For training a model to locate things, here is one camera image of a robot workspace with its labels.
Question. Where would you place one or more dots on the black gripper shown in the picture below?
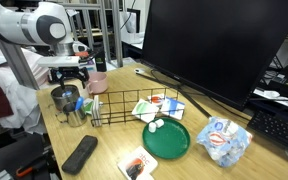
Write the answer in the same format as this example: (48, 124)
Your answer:
(59, 74)

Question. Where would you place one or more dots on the silver round tin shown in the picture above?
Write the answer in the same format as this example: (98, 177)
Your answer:
(63, 95)

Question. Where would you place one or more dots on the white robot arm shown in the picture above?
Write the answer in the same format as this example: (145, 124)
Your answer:
(47, 25)

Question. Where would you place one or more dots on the pink plastic mug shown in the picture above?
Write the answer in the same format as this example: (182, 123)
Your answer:
(97, 83)

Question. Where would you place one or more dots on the green board book flat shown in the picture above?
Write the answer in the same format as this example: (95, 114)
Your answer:
(87, 105)

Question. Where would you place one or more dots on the small steel pitcher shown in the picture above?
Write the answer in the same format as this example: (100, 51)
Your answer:
(71, 116)

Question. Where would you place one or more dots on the blue white book in rack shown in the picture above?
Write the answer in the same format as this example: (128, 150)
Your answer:
(96, 111)

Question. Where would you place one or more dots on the vegetables green board book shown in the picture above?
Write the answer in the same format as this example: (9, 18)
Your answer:
(145, 111)

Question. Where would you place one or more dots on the black eyeglass case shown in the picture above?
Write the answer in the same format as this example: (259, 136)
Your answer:
(80, 155)

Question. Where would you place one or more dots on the white marshmallow on plate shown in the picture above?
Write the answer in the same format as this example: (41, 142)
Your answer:
(159, 123)
(152, 127)

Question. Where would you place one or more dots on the transport blue board book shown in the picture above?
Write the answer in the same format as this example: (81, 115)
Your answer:
(173, 108)

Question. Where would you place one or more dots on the abc red board book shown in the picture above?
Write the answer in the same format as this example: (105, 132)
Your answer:
(138, 165)

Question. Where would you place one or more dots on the green round plate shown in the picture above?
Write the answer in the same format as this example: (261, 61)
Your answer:
(170, 141)

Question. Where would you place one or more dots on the large black computer monitor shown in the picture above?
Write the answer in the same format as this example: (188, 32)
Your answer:
(219, 47)

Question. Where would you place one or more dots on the clear bag of marshmallows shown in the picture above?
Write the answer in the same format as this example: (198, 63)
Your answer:
(224, 140)

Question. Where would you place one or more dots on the black keyboard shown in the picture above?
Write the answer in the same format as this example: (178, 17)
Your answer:
(270, 126)

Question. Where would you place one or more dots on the black wire rack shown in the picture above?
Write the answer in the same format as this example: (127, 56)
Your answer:
(117, 106)

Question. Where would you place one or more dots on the white desk cable grommet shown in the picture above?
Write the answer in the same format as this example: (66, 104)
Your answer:
(139, 70)

